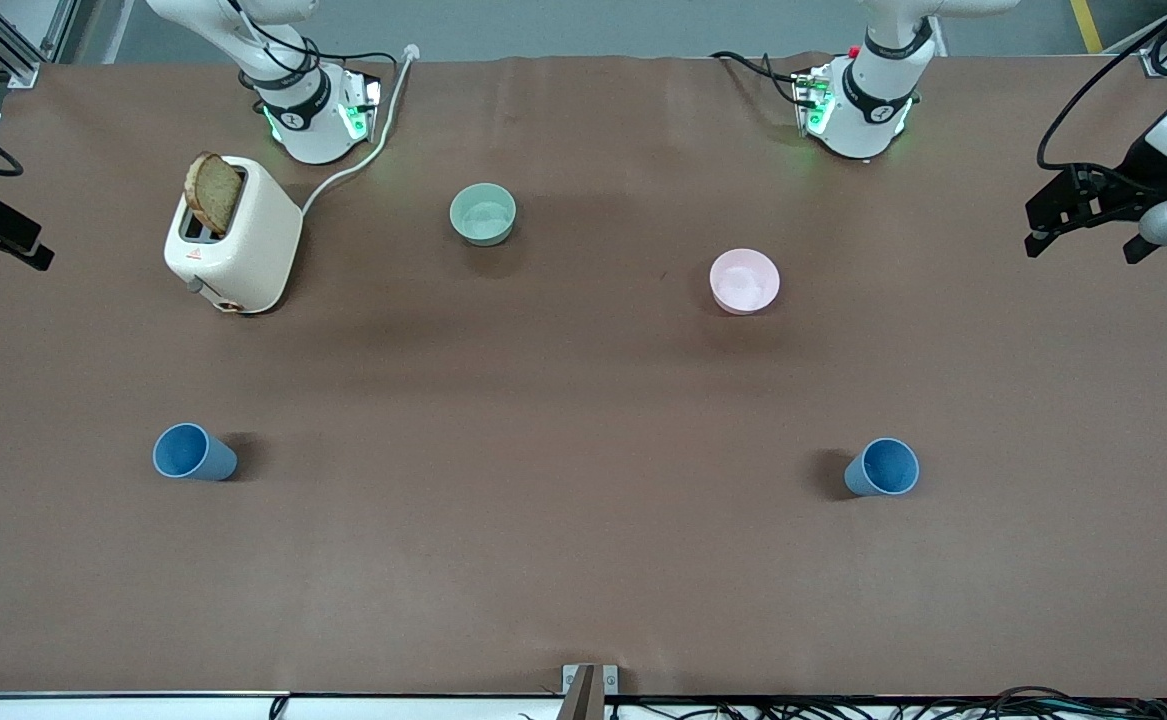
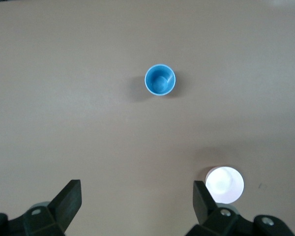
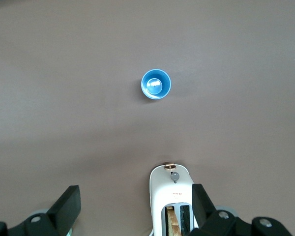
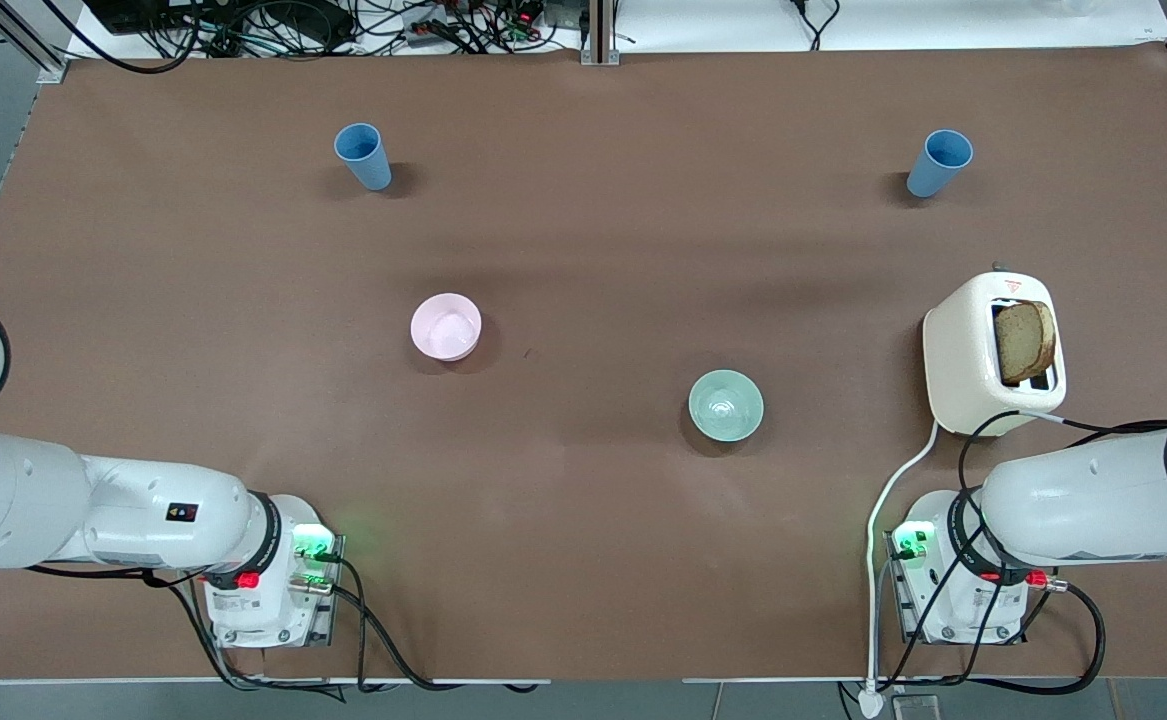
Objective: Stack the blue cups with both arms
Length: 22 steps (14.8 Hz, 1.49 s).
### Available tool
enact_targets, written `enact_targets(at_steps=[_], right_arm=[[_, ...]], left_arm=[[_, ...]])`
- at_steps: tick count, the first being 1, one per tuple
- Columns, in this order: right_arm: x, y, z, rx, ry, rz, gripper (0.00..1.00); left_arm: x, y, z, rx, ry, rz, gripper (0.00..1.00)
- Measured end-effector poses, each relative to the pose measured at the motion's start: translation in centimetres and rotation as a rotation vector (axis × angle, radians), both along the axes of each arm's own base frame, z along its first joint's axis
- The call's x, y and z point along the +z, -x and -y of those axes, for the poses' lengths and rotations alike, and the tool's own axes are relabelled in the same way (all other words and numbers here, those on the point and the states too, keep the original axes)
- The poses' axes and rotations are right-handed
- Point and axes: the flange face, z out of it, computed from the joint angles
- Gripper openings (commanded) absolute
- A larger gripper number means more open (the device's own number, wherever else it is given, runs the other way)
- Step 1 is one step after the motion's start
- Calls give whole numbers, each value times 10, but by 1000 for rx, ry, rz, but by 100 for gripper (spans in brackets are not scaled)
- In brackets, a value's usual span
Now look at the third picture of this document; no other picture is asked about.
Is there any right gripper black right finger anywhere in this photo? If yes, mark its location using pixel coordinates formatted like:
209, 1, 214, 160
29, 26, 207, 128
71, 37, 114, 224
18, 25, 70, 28
186, 183, 294, 236

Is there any brown toast slice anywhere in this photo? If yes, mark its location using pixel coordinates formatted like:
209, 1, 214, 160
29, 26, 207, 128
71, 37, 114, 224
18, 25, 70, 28
166, 206, 181, 236

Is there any white two-slot toaster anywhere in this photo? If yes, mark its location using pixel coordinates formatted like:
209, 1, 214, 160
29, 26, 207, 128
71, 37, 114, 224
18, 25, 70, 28
149, 161, 200, 236

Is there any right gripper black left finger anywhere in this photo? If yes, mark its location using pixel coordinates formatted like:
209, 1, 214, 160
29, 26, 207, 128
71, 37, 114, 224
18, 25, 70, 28
0, 185, 82, 236

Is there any blue plastic cup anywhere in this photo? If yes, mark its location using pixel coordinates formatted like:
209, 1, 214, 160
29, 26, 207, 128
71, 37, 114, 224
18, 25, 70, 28
140, 69, 172, 100

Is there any brown table cover mat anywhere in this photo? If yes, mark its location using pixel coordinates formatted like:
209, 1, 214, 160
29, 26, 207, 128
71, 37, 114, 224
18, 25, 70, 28
0, 0, 295, 236

